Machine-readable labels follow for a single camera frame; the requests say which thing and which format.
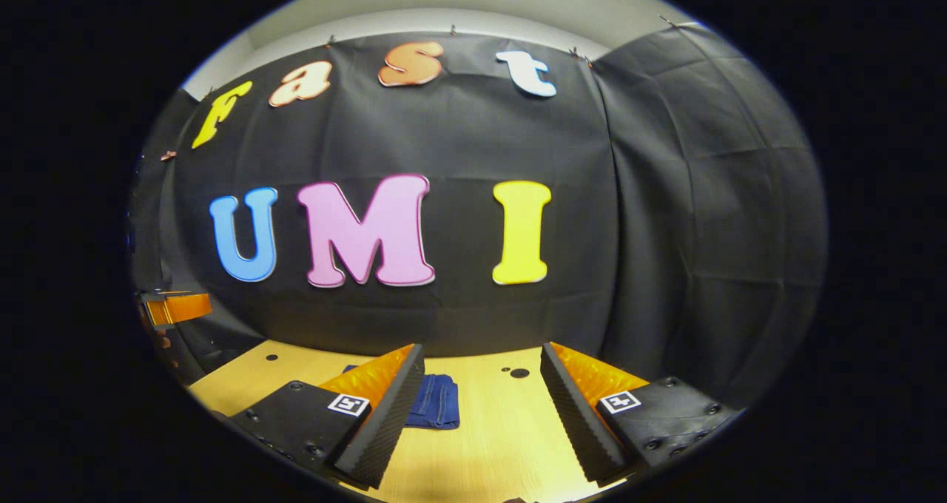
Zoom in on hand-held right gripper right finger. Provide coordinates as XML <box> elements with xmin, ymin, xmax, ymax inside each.
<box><xmin>540</xmin><ymin>342</ymin><xmax>741</xmax><ymax>487</ymax></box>

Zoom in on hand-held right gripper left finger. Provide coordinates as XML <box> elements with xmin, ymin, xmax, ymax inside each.
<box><xmin>229</xmin><ymin>342</ymin><xmax>426</xmax><ymax>489</ymax></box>

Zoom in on blue denim jeans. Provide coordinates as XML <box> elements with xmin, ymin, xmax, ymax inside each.
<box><xmin>342</xmin><ymin>364</ymin><xmax>460</xmax><ymax>431</ymax></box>

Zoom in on black backdrop cloth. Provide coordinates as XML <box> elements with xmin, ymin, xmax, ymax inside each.
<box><xmin>129</xmin><ymin>26</ymin><xmax>828</xmax><ymax>408</ymax></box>

